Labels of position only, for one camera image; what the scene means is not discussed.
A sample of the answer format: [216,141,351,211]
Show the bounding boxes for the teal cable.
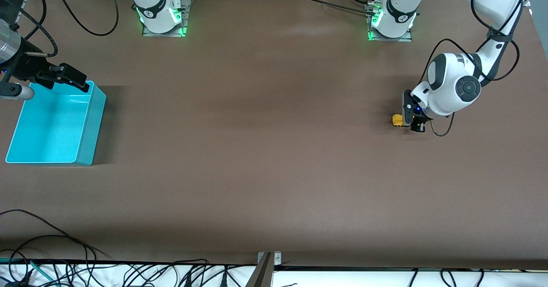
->
[0,257,58,287]

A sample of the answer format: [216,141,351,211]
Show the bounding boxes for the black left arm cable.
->
[422,0,525,138]

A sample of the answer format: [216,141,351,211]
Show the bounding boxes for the grey metal stand post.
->
[245,253,274,287]

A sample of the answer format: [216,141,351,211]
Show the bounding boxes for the metal table edge bracket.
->
[257,251,282,265]

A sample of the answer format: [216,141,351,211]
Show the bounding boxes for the black base supply cable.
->
[306,0,379,17]

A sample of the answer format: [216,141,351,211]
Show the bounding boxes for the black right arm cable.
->
[0,0,119,58]

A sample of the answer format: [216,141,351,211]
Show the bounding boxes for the long black floor cable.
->
[0,209,108,258]

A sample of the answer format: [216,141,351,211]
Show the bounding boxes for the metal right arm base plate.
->
[141,0,192,37]

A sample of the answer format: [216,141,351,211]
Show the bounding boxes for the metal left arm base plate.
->
[366,2,414,42]

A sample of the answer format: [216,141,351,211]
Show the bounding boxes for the black cable tangle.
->
[0,235,257,287]

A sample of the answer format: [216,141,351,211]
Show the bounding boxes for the turquoise plastic bin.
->
[5,81,107,166]

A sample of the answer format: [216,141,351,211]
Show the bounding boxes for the brown table cover sheet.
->
[0,0,548,270]

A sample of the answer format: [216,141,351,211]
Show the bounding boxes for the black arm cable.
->
[422,0,525,138]
[0,0,119,58]

